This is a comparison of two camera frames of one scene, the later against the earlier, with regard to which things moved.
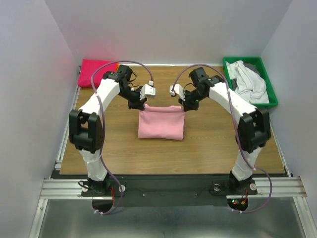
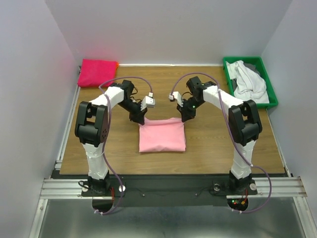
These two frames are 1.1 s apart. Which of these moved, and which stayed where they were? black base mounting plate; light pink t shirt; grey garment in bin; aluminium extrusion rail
Moved: light pink t shirt
Stayed: grey garment in bin; aluminium extrusion rail; black base mounting plate
